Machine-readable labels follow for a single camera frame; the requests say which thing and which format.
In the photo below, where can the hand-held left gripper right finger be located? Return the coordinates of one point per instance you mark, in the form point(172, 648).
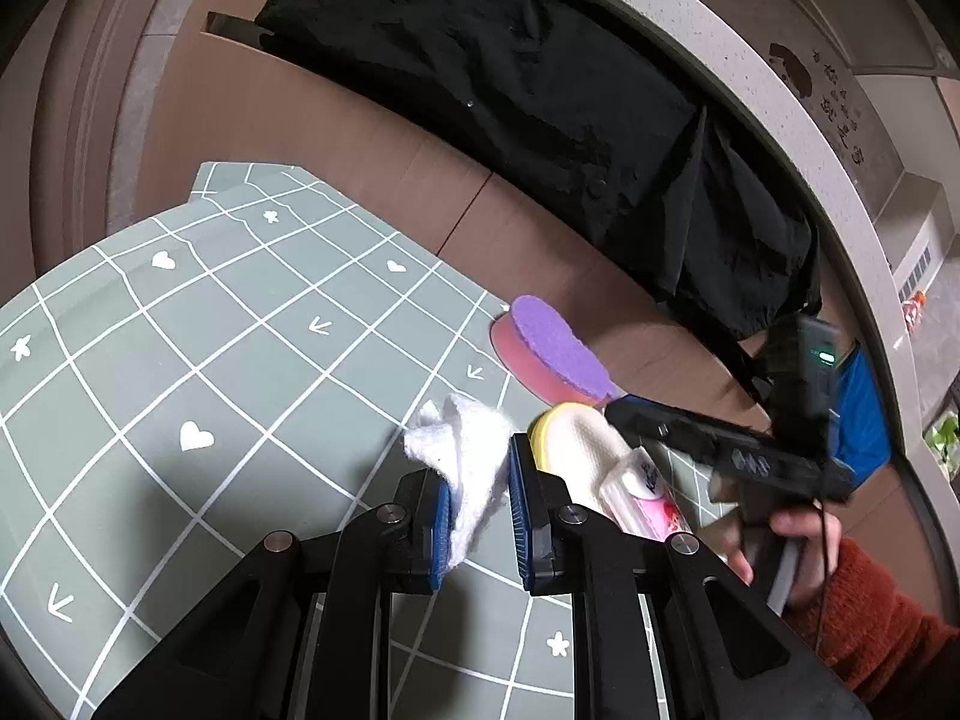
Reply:
point(520, 517)

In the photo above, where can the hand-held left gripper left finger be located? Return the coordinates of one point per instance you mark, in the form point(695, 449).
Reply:
point(442, 532)

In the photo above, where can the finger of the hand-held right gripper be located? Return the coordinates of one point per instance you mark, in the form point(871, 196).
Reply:
point(660, 424)

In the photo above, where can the white tissue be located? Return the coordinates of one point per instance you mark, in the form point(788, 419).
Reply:
point(480, 450)

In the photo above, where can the person's right hand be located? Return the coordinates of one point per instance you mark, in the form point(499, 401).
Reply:
point(806, 544)

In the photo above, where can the blue microfiber towel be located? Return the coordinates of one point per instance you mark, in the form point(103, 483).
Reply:
point(866, 420)

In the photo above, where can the yellow and white sponge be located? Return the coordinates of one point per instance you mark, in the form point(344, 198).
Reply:
point(585, 442)

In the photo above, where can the pink tissue packet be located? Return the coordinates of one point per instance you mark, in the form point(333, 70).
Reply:
point(652, 511)

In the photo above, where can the purple and pink sponge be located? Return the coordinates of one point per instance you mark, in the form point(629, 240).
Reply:
point(547, 337)

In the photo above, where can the green potted plant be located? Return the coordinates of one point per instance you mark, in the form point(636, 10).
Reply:
point(945, 439)

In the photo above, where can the white box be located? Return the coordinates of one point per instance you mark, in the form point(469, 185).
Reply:
point(919, 240)

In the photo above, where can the green grid table mat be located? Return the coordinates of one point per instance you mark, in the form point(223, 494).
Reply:
point(225, 330)

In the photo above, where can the black cloth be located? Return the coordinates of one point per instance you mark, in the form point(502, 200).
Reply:
point(525, 105)

